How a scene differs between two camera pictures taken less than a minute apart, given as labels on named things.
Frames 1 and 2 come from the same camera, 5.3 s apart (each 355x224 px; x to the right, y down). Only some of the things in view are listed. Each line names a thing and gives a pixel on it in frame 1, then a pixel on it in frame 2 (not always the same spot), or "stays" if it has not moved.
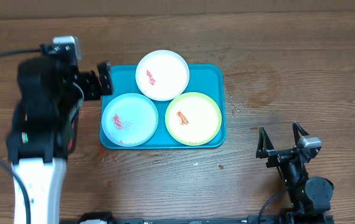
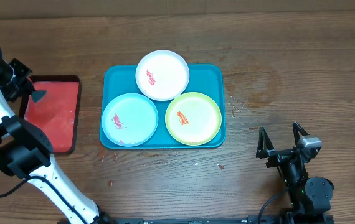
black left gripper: (92, 88) -> (21, 88)
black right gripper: (266, 150) stays
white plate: (162, 74) stays
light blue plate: (129, 119) stays
